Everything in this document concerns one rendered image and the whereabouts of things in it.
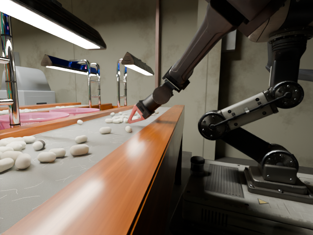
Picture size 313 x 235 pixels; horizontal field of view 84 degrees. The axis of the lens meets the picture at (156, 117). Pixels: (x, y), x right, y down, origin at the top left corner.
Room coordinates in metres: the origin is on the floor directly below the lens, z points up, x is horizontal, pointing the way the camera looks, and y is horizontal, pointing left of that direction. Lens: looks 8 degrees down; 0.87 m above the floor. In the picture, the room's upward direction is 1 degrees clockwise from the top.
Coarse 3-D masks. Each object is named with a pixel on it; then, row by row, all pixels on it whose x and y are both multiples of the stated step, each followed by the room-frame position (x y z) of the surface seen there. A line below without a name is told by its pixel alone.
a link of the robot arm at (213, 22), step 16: (208, 0) 0.31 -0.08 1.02; (224, 0) 0.31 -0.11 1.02; (272, 0) 0.25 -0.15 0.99; (208, 16) 0.32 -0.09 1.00; (224, 16) 0.30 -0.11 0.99; (240, 16) 0.30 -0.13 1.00; (256, 16) 0.27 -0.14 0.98; (208, 32) 0.35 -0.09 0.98; (224, 32) 0.32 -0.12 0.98; (192, 48) 0.41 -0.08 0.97; (208, 48) 0.38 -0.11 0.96; (176, 64) 0.54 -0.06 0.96; (192, 64) 0.46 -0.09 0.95; (176, 80) 0.60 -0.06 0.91
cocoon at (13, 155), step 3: (3, 153) 0.31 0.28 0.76; (6, 153) 0.30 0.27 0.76; (9, 153) 0.30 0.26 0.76; (12, 153) 0.30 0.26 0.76; (15, 153) 0.30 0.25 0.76; (18, 153) 0.31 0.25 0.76; (21, 153) 0.31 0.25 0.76; (3, 156) 0.30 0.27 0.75; (6, 156) 0.30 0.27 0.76; (9, 156) 0.30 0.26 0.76; (12, 156) 0.30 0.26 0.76; (15, 156) 0.30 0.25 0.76; (15, 159) 0.30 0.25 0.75
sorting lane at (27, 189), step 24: (96, 120) 0.82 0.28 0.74; (144, 120) 0.84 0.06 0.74; (48, 144) 0.43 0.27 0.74; (72, 144) 0.43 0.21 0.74; (96, 144) 0.43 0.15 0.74; (120, 144) 0.44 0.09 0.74; (48, 168) 0.29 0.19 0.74; (72, 168) 0.29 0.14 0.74; (0, 192) 0.21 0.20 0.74; (24, 192) 0.21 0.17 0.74; (48, 192) 0.22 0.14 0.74; (0, 216) 0.17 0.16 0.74; (24, 216) 0.17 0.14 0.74
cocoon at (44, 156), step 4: (44, 152) 0.32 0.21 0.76; (48, 152) 0.32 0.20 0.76; (52, 152) 0.32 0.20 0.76; (40, 156) 0.31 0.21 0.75; (44, 156) 0.31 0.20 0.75; (48, 156) 0.31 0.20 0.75; (52, 156) 0.31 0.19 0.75; (40, 160) 0.31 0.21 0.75; (44, 160) 0.31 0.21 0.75; (48, 160) 0.31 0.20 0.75; (52, 160) 0.31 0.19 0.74
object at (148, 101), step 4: (148, 96) 0.65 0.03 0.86; (140, 100) 0.64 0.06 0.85; (144, 100) 0.65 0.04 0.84; (148, 100) 0.63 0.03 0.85; (152, 100) 0.63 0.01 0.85; (140, 104) 0.61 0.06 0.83; (144, 104) 0.64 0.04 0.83; (148, 104) 0.63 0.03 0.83; (152, 104) 0.63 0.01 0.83; (156, 104) 0.63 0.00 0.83; (160, 104) 0.64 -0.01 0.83; (144, 108) 0.61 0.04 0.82; (148, 108) 0.63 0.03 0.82; (152, 108) 0.63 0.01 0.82; (156, 108) 0.65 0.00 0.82; (144, 112) 0.61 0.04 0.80; (148, 112) 0.61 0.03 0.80; (152, 112) 0.66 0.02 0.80; (148, 116) 0.61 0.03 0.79
